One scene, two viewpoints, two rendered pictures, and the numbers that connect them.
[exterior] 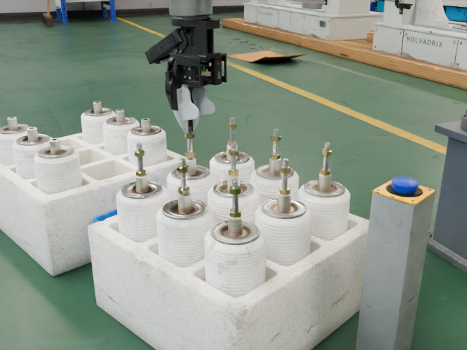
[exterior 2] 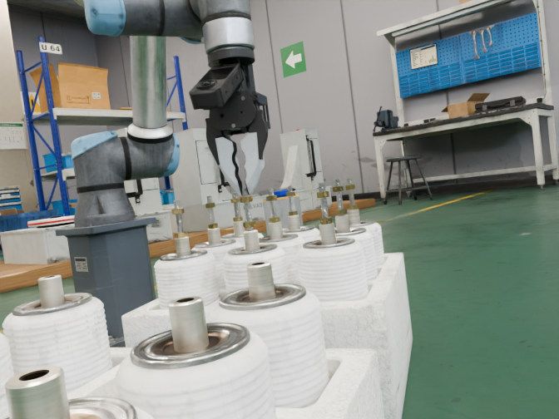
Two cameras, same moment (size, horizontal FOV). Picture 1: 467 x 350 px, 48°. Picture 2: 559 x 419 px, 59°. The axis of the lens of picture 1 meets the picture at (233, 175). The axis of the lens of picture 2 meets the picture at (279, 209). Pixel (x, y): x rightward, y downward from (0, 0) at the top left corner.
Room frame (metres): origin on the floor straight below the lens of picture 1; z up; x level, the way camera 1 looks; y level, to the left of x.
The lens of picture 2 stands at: (1.25, 0.78, 0.35)
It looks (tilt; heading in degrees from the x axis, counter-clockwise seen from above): 3 degrees down; 244
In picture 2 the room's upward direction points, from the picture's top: 7 degrees counter-clockwise
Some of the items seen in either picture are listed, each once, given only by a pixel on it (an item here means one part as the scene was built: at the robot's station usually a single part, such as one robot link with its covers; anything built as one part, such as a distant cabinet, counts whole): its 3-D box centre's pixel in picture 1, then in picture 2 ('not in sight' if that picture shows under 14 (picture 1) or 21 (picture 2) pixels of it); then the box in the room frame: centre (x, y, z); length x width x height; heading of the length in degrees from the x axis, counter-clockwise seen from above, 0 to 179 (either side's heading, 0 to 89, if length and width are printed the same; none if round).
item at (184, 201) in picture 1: (184, 202); (342, 225); (0.80, 0.08, 0.26); 0.02 x 0.02 x 0.03
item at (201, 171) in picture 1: (190, 172); (252, 249); (0.96, 0.08, 0.25); 0.08 x 0.08 x 0.01
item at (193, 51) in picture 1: (195, 52); (237, 95); (0.95, 0.07, 0.49); 0.09 x 0.08 x 0.12; 50
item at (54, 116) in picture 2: not in sight; (116, 142); (0.25, -5.67, 1.10); 1.89 x 0.64 x 2.20; 24
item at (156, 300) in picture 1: (233, 265); (288, 329); (0.88, 0.00, 0.09); 0.39 x 0.39 x 0.18; 46
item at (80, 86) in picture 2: not in sight; (71, 91); (0.69, -5.48, 1.70); 0.72 x 0.58 x 0.50; 27
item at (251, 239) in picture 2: (190, 167); (251, 241); (0.96, 0.08, 0.26); 0.02 x 0.02 x 0.03
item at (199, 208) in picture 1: (184, 209); (343, 233); (0.80, 0.08, 0.25); 0.08 x 0.08 x 0.01
